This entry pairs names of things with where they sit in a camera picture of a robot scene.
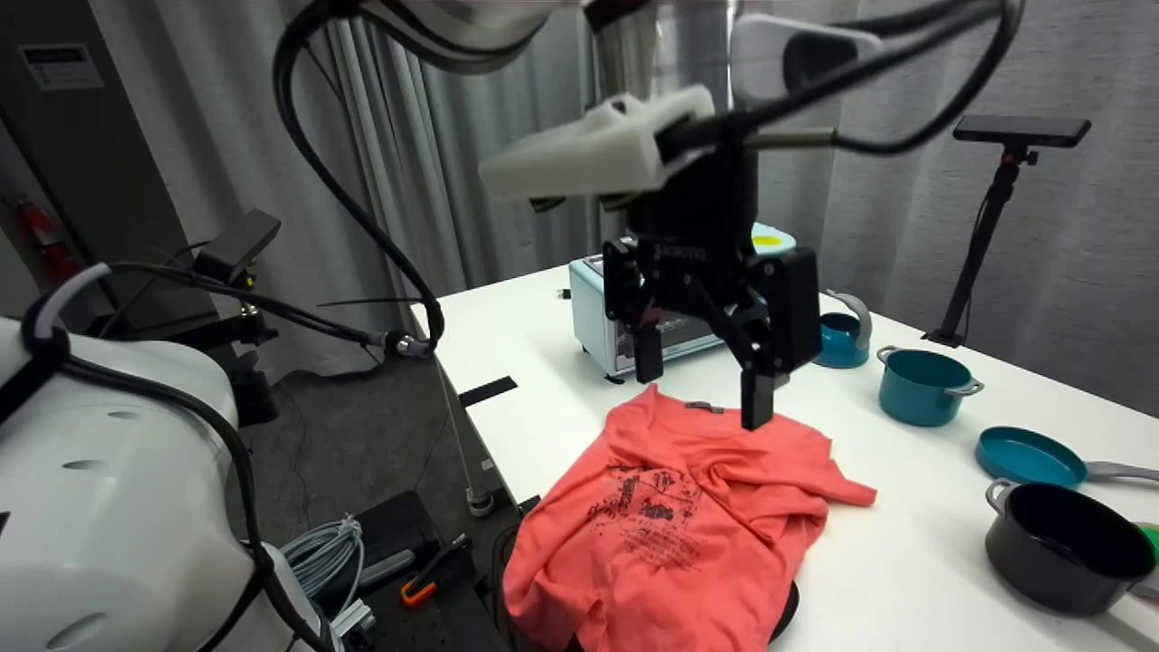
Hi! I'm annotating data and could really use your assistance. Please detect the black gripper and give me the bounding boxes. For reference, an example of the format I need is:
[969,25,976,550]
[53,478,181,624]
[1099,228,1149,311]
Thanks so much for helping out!
[599,141,825,436]

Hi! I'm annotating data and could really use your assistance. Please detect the coral red sweatshirt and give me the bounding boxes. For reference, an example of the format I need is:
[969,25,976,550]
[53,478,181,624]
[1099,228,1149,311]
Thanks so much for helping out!
[499,383,878,652]

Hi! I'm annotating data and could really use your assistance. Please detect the light blue toaster oven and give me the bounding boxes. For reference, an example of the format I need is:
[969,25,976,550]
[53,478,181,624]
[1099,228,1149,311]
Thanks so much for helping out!
[564,221,803,389]

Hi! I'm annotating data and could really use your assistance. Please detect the teal toy kettle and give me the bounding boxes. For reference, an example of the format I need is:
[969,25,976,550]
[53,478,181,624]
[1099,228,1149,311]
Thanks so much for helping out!
[807,285,875,373]

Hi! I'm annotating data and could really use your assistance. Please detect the long black tape strip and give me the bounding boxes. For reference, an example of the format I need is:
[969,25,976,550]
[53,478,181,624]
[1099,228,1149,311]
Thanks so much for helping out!
[457,373,521,410]

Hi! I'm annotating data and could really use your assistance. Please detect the teal toy pot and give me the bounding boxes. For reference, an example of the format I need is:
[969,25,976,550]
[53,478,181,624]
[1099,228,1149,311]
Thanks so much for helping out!
[871,340,988,431]

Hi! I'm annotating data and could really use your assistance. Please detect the black toy pot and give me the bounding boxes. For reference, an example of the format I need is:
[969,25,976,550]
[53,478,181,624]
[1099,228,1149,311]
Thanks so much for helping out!
[981,478,1159,618]

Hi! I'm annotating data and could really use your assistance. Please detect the red fire extinguisher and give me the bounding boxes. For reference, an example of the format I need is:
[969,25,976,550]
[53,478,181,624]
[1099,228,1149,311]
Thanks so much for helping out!
[11,198,80,288]

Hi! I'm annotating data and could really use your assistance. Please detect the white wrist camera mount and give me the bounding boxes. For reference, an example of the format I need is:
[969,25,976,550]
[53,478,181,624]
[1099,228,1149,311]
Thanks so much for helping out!
[476,82,719,205]

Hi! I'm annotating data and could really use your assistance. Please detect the black camera tripod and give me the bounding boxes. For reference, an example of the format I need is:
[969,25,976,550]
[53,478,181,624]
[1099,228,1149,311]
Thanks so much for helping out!
[921,111,1092,352]

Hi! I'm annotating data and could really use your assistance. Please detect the orange handled tool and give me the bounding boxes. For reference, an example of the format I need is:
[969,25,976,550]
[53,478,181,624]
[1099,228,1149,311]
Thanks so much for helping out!
[399,534,470,608]

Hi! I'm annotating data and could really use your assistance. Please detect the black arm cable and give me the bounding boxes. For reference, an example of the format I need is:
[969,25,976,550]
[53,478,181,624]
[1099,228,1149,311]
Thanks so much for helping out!
[657,0,1029,158]

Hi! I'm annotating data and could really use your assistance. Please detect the light blue cable bundle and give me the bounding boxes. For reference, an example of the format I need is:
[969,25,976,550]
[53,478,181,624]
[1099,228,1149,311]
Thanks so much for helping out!
[277,514,379,646]

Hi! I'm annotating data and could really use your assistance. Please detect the black looping cable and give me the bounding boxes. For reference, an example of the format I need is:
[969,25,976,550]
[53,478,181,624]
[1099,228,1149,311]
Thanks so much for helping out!
[270,0,453,361]

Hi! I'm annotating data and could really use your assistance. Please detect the black camera on stand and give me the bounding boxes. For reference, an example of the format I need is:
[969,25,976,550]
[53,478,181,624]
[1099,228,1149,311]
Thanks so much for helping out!
[177,205,290,428]

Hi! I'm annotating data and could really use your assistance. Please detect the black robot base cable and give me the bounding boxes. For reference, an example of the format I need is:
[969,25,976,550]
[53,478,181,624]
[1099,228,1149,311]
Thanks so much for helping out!
[0,256,319,652]

